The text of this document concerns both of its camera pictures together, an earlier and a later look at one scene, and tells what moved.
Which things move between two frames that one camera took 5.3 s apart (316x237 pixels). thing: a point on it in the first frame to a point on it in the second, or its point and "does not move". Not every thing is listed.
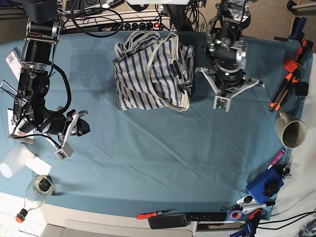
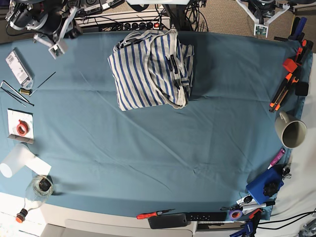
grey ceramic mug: [291, 133] does not move
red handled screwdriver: [149, 215] does not move
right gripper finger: [83, 127] to [73, 33]
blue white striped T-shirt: [151, 71] does not move
